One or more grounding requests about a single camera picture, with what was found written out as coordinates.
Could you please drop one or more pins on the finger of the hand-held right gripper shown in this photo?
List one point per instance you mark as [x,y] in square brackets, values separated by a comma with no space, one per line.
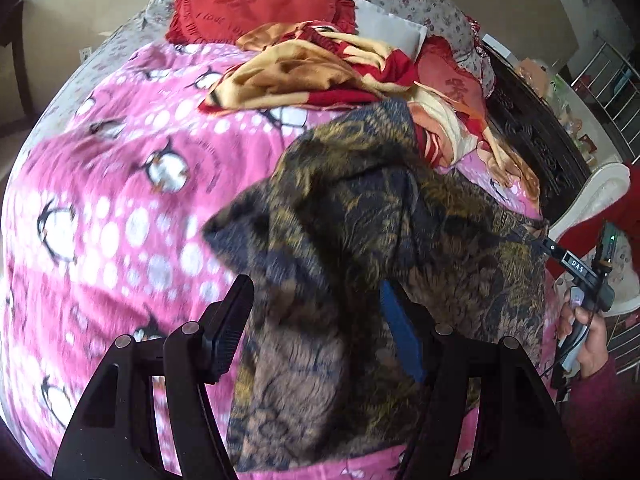
[542,246]

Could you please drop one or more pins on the person's right forearm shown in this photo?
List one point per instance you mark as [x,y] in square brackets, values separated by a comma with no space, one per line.
[605,420]

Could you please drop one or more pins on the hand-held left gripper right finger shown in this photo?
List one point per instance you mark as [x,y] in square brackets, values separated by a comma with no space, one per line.
[400,330]

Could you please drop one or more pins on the white pillow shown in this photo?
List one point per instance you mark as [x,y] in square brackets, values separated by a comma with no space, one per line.
[395,27]

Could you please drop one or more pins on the large red heart pillow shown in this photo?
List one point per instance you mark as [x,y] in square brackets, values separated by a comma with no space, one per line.
[235,5]

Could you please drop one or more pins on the small red heart pillow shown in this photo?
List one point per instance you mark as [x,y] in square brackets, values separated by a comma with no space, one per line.
[450,75]

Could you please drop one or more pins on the white wall socket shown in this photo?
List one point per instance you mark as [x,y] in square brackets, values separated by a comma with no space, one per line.
[86,53]

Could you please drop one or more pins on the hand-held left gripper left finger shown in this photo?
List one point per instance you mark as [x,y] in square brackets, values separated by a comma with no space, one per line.
[227,340]

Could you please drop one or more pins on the pile of small packages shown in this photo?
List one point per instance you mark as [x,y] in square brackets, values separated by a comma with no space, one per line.
[540,75]

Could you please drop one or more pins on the dark carved wooden headboard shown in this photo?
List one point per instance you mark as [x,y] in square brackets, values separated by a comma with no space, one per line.
[530,130]

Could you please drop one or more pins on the person's right hand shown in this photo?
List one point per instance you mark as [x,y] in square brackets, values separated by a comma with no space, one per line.
[595,350]

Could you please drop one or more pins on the red chair cushion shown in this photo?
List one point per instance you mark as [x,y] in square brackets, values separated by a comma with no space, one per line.
[632,200]

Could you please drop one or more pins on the brown floral patterned garment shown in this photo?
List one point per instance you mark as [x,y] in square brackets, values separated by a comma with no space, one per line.
[350,220]

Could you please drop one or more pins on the red and yellow blanket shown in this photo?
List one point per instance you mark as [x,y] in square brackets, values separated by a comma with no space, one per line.
[310,70]

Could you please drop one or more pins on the pink penguin print blanket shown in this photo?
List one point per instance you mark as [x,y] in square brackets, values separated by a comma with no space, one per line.
[125,185]

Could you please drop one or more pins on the metal rack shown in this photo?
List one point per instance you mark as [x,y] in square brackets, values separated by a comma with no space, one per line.
[610,75]

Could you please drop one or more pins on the white chair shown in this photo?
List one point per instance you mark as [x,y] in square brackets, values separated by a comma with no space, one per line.
[595,195]

